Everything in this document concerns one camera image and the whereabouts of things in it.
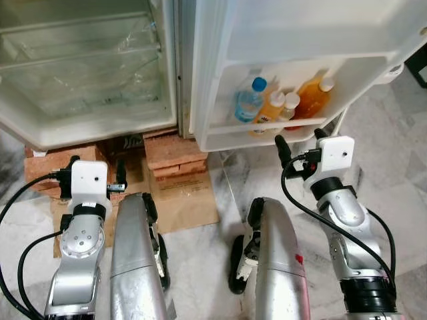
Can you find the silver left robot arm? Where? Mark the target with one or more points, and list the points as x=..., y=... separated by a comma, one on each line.
x=80, y=246

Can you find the white fridge door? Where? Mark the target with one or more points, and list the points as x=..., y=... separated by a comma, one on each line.
x=300, y=33

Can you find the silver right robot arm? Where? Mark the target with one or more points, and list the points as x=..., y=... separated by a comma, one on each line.
x=347, y=210

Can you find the silver robot leg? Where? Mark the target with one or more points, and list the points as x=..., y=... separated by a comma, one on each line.
x=280, y=253
x=133, y=253

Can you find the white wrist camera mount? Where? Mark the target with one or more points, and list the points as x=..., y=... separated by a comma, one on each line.
x=339, y=156
x=90, y=180

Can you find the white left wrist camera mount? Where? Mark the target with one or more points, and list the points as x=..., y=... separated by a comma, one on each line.
x=90, y=180

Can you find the white-capped pale bottle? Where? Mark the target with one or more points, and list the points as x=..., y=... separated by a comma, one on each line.
x=291, y=101

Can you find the brown cardboard sheet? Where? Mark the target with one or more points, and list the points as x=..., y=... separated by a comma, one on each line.
x=187, y=200

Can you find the black box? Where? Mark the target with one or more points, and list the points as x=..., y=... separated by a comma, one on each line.
x=417, y=66

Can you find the silver left robot leg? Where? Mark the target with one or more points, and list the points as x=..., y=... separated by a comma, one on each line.
x=133, y=253

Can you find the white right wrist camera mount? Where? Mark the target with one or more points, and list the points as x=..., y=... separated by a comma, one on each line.
x=339, y=156

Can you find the red brick stack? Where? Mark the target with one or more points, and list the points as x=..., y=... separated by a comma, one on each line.
x=173, y=153
x=47, y=163

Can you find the large orange juice bottle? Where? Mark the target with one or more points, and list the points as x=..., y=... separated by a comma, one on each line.
x=312, y=100

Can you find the clear crisper drawer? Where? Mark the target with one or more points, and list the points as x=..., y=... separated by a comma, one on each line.
x=80, y=93

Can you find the white mini fridge cabinet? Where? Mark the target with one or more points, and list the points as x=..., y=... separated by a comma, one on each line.
x=87, y=133

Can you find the small orange juice bottle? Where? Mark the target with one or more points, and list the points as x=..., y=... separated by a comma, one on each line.
x=270, y=110

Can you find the silver right robot leg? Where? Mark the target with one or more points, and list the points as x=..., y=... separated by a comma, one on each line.
x=280, y=253

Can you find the clear fridge shelf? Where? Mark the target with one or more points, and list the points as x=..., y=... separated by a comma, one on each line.
x=67, y=56

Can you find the dark printed cardboard box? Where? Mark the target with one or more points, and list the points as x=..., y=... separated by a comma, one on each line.
x=127, y=146

